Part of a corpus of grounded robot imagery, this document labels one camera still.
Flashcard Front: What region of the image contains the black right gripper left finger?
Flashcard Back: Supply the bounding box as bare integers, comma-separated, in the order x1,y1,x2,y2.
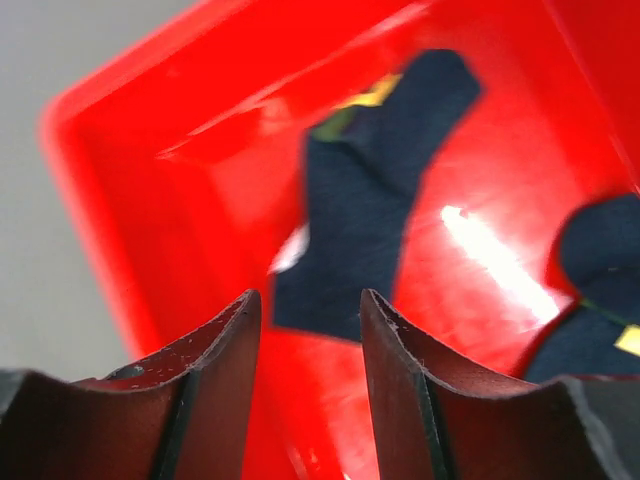
1,290,261,479

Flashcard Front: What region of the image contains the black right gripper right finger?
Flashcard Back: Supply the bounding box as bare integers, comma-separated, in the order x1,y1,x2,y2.
360,289,639,479

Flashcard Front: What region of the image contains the navy sock with yellow tag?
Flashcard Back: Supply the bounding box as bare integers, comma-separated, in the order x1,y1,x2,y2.
524,193,639,383

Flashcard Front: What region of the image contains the red plastic bin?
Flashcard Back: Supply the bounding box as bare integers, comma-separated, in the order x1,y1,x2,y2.
42,1,639,479

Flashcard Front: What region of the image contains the navy sock upper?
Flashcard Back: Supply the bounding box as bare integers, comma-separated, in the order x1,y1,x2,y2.
273,49,481,342

